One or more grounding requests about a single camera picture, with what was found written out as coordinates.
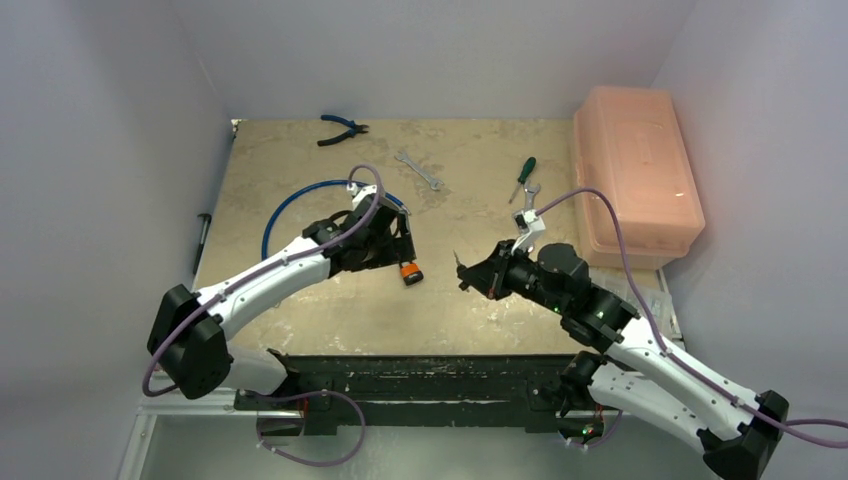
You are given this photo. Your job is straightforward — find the black padlock keys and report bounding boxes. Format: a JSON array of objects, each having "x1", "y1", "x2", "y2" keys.
[{"x1": 452, "y1": 250, "x2": 469, "y2": 291}]

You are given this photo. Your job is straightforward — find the orange black padlock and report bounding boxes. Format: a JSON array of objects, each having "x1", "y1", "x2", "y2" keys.
[{"x1": 399, "y1": 262, "x2": 424, "y2": 287}]

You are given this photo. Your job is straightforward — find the blue cable lock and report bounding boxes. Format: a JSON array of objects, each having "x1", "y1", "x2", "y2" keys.
[{"x1": 260, "y1": 179, "x2": 407, "y2": 261}]

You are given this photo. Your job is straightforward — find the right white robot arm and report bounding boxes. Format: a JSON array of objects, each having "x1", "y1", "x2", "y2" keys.
[{"x1": 456, "y1": 240, "x2": 789, "y2": 479}]

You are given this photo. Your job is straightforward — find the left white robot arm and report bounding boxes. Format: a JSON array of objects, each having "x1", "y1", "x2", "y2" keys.
[{"x1": 147, "y1": 189, "x2": 416, "y2": 409}]

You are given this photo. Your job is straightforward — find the large silver wrench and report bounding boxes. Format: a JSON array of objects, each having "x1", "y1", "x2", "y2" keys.
[{"x1": 523, "y1": 184, "x2": 541, "y2": 210}]

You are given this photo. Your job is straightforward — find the small silver wrench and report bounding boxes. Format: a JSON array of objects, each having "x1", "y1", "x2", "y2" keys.
[{"x1": 395, "y1": 151, "x2": 444, "y2": 191}]

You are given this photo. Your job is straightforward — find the clear plastic bags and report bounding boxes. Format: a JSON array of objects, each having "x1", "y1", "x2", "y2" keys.
[{"x1": 590, "y1": 267, "x2": 683, "y2": 345}]

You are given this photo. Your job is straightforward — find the orange plastic toolbox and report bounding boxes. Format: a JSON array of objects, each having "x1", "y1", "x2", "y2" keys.
[{"x1": 574, "y1": 86, "x2": 705, "y2": 270}]

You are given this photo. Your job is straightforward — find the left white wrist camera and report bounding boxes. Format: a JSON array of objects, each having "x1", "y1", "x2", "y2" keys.
[{"x1": 346, "y1": 183, "x2": 379, "y2": 211}]

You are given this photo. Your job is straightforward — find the green handled screwdriver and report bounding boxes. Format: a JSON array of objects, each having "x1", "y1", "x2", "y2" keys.
[{"x1": 508, "y1": 157, "x2": 537, "y2": 203}]

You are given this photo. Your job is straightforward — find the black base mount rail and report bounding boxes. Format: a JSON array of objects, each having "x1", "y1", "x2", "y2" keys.
[{"x1": 201, "y1": 352, "x2": 614, "y2": 435}]

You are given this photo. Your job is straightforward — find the blue handled pliers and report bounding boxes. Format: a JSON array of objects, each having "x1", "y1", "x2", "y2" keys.
[{"x1": 316, "y1": 114, "x2": 370, "y2": 148}]

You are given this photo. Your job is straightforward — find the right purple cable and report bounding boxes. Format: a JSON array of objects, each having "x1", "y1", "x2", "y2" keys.
[{"x1": 536, "y1": 188, "x2": 848, "y2": 450}]

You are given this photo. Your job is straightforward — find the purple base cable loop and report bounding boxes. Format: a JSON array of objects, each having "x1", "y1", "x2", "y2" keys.
[{"x1": 255, "y1": 390, "x2": 367, "y2": 470}]

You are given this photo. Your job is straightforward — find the black handled tool at edge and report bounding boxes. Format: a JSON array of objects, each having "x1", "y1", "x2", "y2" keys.
[{"x1": 192, "y1": 213, "x2": 212, "y2": 275}]

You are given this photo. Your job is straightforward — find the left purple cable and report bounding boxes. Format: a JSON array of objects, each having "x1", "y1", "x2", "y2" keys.
[{"x1": 141, "y1": 164, "x2": 387, "y2": 399}]

